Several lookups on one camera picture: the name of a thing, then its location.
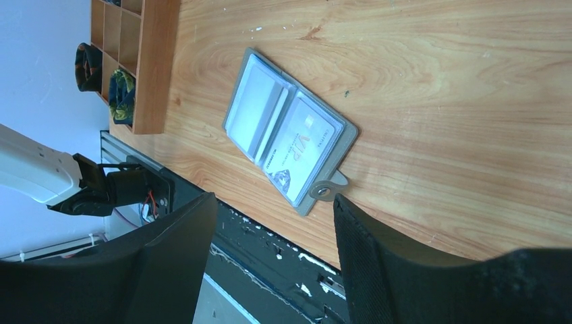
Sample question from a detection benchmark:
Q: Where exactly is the patterned card in holder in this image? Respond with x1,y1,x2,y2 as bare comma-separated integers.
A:
262,96,343,207

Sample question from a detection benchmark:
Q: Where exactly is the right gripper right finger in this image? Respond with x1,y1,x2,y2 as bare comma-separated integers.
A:
333,194,571,323

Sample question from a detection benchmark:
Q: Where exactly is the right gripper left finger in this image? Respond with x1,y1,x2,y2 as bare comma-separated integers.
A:
1,192,218,323

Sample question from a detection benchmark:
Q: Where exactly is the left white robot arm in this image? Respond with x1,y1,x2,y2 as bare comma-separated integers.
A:
1,126,174,218

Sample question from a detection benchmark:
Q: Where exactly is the wooden compartment tray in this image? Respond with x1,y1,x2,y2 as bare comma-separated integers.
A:
90,0,181,135

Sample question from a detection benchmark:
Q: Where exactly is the grey card holder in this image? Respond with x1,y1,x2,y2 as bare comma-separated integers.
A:
222,47,359,217

